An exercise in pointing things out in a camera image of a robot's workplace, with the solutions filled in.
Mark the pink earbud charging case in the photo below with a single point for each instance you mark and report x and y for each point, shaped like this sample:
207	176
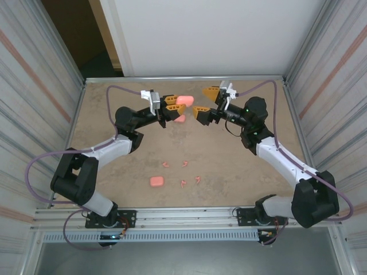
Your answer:
181	119
186	100
156	182

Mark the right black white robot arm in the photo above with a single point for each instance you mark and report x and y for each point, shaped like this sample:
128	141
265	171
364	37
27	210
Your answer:
286	163

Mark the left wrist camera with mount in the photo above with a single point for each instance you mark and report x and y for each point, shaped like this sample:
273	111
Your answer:
155	100

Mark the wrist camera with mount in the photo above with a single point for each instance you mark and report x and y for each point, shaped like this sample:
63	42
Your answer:
229	91
155	100

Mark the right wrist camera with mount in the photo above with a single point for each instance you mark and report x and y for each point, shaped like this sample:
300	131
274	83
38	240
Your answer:
229	91

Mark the aluminium table frame bar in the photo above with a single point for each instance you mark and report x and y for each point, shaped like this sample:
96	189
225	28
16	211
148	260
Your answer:
177	78

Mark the white door frame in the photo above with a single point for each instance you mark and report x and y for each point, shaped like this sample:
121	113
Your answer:
120	43

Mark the aluminium corner post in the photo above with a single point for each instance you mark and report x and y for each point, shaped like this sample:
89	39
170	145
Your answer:
306	43
60	43

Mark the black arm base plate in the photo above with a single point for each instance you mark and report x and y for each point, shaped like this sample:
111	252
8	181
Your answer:
129	216
243	213

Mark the aluminium mounting rail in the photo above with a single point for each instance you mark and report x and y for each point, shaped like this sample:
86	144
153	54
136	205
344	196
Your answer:
186	217

